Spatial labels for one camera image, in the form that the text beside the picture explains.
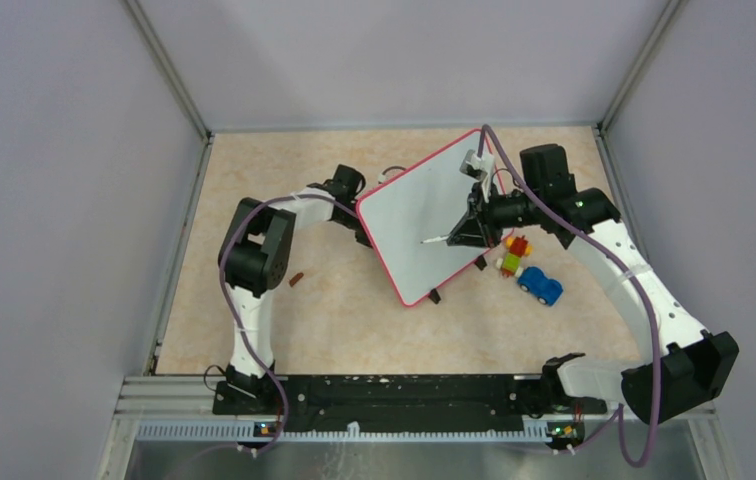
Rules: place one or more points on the brown marker cap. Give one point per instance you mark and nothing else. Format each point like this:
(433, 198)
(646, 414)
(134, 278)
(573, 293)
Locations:
(296, 278)

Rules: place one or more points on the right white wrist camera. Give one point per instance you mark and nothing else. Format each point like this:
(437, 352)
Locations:
(478, 165)

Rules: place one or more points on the white marker pen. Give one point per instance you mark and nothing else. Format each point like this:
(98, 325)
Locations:
(436, 239)

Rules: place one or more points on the blue toy car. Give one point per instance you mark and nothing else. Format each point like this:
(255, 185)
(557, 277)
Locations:
(534, 281)

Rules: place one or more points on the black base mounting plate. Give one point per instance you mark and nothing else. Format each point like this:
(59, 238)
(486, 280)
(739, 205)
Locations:
(454, 403)

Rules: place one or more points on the aluminium frame rail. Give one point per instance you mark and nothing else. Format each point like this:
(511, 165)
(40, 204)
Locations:
(253, 416)

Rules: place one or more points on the colourful toy brick figure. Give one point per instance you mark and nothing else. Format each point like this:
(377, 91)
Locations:
(517, 248)

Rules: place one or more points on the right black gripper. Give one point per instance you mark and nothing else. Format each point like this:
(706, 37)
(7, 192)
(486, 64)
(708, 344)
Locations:
(472, 230)

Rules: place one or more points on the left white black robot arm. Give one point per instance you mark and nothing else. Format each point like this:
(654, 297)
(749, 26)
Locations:
(253, 262)

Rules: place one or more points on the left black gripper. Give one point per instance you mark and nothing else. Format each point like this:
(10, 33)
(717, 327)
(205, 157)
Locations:
(362, 238)

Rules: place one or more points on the pink-framed whiteboard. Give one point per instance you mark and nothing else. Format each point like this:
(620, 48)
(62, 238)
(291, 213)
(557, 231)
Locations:
(425, 201)

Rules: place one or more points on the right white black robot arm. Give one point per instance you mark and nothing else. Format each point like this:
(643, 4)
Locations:
(683, 365)

